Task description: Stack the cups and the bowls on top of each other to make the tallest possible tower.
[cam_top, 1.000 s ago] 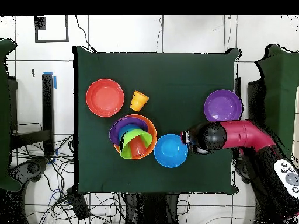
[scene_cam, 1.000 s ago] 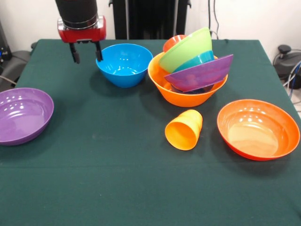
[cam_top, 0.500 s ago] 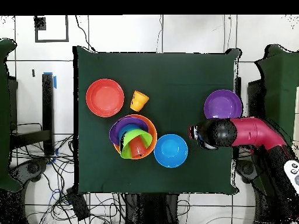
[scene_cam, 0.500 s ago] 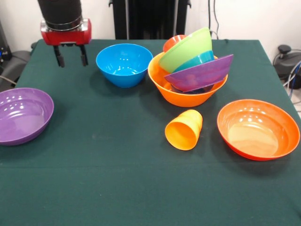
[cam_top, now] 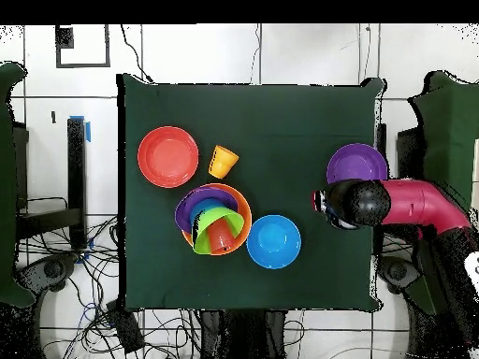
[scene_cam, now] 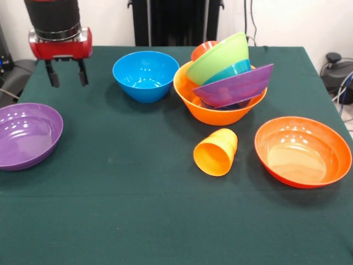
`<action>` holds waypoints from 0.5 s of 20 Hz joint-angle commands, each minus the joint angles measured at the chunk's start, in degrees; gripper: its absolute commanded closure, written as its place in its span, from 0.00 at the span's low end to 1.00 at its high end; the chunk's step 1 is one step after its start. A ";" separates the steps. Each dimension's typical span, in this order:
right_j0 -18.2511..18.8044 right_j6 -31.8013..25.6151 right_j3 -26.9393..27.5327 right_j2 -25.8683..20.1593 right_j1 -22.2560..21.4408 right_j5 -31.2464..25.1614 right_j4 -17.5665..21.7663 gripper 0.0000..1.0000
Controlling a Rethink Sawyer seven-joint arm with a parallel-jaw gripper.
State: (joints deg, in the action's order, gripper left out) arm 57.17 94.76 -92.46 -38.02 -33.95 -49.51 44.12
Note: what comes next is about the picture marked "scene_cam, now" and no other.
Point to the green bowl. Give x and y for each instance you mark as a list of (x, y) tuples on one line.
[(220, 60)]

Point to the red shallow bowl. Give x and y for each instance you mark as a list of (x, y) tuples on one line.
[(300, 154)]

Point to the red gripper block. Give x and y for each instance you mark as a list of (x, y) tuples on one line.
[(60, 49)]

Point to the purple bowl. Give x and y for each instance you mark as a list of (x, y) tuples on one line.
[(237, 85), (27, 138)]

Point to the black equipment box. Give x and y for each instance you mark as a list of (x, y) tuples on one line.
[(5, 55)]

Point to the small translucent blue bowl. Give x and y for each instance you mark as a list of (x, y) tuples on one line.
[(234, 70), (229, 107)]

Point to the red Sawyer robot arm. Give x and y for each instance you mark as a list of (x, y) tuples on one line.
[(53, 16)]

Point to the orange cup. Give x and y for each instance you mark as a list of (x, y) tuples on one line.
[(215, 157)]

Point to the red cup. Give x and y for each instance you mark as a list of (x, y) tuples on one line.
[(201, 49)]

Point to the large orange bowl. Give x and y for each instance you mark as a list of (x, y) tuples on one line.
[(215, 116)]

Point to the dark green tablecloth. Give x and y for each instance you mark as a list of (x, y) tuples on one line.
[(165, 207)]

